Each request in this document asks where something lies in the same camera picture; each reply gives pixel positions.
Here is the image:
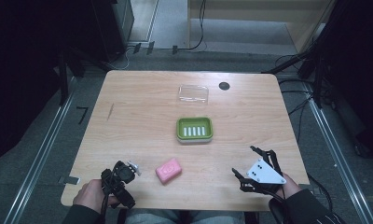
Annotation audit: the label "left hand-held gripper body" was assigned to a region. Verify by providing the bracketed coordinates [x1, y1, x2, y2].
[100, 160, 143, 210]

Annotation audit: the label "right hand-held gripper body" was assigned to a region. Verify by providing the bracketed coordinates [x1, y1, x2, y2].
[240, 158, 287, 196]

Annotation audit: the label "person's right hand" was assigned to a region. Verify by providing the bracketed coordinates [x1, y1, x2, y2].
[275, 173, 302, 200]

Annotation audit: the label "person's left hand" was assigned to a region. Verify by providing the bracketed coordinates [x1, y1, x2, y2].
[72, 178, 120, 215]

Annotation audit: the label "pink soap bar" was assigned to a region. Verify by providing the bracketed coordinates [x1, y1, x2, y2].
[155, 157, 183, 185]

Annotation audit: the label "green soap dish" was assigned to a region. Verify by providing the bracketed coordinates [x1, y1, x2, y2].
[175, 116, 214, 145]

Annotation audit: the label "person's legs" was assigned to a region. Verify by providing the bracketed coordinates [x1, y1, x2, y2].
[124, 208, 246, 224]

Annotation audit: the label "clear plastic lid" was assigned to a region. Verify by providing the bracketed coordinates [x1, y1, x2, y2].
[178, 84, 210, 105]

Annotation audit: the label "wooden shelf unit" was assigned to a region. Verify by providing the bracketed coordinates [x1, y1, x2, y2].
[186, 0, 337, 53]

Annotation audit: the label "dark cabinet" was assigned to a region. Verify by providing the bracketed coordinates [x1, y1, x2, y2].
[90, 0, 135, 63]

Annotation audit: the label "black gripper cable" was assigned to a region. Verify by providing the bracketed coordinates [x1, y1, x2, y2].
[99, 169, 117, 224]

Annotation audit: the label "black floor cables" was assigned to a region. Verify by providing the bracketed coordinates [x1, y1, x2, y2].
[274, 54, 335, 144]

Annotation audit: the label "metal floor rail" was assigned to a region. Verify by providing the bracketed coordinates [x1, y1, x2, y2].
[3, 77, 77, 224]
[305, 92, 373, 224]

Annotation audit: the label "white floor cable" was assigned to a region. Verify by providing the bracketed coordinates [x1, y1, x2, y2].
[108, 46, 137, 71]

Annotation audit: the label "black hanging cable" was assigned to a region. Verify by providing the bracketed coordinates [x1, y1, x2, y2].
[174, 0, 208, 52]

